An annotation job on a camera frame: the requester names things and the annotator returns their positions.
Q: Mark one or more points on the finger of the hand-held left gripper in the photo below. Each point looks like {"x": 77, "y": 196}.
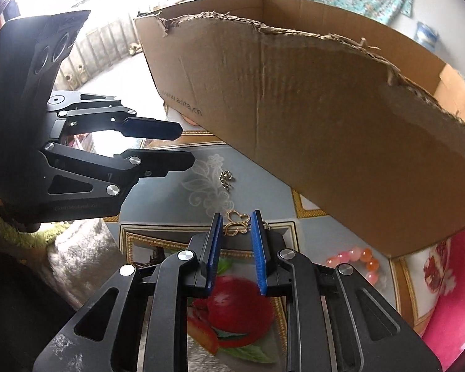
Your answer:
{"x": 151, "y": 128}
{"x": 162, "y": 161}

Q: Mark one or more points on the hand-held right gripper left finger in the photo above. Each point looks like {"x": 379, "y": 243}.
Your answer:
{"x": 214, "y": 257}

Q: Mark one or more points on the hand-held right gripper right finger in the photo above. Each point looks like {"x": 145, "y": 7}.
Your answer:
{"x": 259, "y": 257}

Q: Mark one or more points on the brown cardboard box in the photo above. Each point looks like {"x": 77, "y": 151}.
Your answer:
{"x": 314, "y": 124}

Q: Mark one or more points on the fruit printed blanket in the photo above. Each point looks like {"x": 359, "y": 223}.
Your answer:
{"x": 170, "y": 217}

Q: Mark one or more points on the balcony railing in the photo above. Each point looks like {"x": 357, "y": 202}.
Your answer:
{"x": 112, "y": 42}

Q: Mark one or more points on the fluffy white blanket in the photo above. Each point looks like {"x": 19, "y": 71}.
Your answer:
{"x": 85, "y": 255}

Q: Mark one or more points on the pink blanket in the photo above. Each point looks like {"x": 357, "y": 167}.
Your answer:
{"x": 457, "y": 317}

